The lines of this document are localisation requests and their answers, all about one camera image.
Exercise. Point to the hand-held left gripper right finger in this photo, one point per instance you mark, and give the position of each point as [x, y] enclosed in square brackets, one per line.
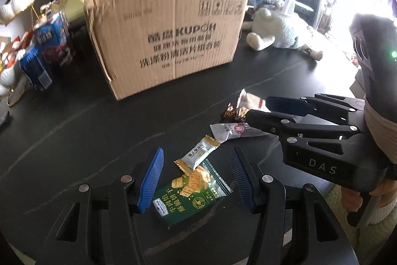
[243, 181]

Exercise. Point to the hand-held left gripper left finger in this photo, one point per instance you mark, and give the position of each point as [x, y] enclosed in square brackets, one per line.
[152, 181]

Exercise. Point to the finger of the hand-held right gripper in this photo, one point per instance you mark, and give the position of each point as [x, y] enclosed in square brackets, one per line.
[266, 120]
[285, 105]

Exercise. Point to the dark green cracker packet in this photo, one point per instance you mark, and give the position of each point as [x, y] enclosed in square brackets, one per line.
[186, 195]

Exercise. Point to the silver snack packet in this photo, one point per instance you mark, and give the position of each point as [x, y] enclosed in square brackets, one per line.
[229, 130]

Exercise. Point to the white and gold snack packet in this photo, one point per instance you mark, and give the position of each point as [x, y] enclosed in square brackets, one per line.
[198, 153]

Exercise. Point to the brown cardboard box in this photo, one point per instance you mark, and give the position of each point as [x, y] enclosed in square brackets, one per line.
[173, 44]

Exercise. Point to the person's right forearm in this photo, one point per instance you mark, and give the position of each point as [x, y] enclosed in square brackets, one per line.
[384, 210]

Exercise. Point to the person's right hand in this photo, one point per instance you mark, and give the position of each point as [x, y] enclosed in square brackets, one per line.
[352, 202]

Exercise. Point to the white snack packet red print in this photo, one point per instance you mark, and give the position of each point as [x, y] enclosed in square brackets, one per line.
[251, 100]

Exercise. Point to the brown chocolate packet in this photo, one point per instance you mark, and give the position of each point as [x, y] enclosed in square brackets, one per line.
[231, 112]

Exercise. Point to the white plush sheep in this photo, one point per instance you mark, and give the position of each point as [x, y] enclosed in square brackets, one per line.
[279, 29]

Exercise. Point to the cream rug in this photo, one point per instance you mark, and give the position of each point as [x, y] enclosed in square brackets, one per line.
[341, 240]

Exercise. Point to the blue soda can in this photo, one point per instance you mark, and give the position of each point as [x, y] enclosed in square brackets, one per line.
[35, 68]

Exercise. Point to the blue cookie box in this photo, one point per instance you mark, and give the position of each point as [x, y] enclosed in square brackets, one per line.
[52, 38]

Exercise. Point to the heap of red snack sticks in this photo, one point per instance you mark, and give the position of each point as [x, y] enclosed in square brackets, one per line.
[15, 47]

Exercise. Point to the white shell tiered stand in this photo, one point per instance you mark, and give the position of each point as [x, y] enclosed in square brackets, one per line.
[18, 2]

